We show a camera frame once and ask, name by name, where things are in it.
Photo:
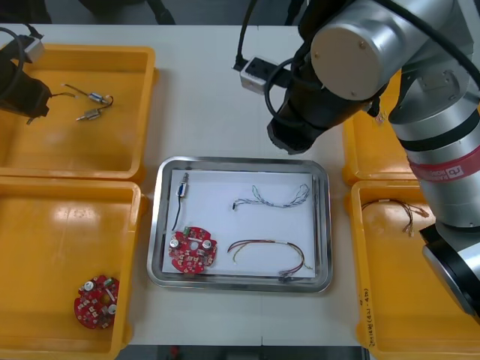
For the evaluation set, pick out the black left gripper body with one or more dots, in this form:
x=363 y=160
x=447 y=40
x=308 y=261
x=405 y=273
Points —
x=26 y=97

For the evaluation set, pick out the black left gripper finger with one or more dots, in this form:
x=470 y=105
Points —
x=29 y=121

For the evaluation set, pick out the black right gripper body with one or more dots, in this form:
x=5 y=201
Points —
x=294 y=137

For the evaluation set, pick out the blue-white harness with black connector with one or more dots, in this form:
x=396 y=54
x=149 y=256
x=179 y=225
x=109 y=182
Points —
x=273 y=205

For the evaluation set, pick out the round red circuit board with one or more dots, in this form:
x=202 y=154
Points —
x=95 y=307
x=187 y=258

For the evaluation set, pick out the silver and black right arm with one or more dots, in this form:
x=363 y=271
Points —
x=431 y=123

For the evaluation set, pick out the silver and black left arm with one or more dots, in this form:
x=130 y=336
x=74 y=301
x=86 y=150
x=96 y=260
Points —
x=35 y=48

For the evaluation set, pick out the plain metal solenoid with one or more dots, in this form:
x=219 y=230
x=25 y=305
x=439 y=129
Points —
x=91 y=114

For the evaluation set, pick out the steel tray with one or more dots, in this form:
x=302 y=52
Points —
x=322 y=240

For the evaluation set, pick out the white paper sheet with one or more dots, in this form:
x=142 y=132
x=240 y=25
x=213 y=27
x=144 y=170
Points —
x=210 y=225

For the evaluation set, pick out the black chair leg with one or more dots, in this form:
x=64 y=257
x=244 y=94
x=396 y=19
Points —
x=161 y=13

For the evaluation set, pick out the yellow-orange plastic bin with handwriting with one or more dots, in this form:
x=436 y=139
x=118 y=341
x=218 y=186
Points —
x=393 y=300

